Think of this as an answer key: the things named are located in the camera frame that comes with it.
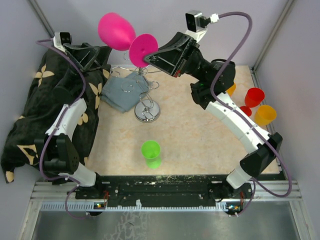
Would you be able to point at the chrome wine glass rack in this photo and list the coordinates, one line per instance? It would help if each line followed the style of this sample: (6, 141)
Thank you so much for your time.
(146, 110)

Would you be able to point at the orange wine glass rear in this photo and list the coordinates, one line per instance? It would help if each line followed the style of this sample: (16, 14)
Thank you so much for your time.
(231, 90)

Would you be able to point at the orange wine glass front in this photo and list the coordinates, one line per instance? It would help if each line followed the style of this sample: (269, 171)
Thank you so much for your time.
(264, 115)

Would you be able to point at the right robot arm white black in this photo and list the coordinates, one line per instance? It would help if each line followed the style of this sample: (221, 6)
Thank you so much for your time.
(259, 144)

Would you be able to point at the green plastic wine glass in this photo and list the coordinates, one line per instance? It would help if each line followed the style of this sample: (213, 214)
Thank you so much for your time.
(151, 151)

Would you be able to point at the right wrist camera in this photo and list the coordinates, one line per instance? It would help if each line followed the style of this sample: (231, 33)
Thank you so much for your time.
(196, 24)

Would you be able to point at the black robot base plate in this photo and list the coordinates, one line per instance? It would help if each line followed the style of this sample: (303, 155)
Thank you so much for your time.
(163, 190)

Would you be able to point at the orange wine glass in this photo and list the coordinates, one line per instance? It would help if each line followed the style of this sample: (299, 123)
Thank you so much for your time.
(231, 90)
(264, 115)

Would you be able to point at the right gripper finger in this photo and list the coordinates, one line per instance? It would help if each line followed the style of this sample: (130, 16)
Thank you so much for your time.
(170, 61)
(176, 43)

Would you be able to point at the black floral blanket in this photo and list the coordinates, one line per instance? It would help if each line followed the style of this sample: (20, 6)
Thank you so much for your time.
(42, 108)

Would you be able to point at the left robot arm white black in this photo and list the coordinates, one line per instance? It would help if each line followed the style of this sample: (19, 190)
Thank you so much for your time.
(59, 157)

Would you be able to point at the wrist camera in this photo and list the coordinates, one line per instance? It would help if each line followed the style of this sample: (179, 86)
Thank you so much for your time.
(60, 39)
(196, 24)

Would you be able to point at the red plastic wine glass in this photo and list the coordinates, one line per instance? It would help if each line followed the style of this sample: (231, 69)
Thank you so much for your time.
(253, 98)

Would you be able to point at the pink plastic wine glass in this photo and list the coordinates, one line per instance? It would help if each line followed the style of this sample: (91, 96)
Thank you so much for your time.
(118, 33)

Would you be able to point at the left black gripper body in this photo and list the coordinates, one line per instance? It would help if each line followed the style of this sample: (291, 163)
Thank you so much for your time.
(99, 63)

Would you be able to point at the grey folded cloth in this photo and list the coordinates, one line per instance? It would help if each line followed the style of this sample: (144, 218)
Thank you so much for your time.
(123, 93)

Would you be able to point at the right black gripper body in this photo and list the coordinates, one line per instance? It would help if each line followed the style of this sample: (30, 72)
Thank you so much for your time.
(190, 47)

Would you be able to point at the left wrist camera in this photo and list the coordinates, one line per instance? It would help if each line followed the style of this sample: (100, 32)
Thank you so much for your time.
(60, 39)

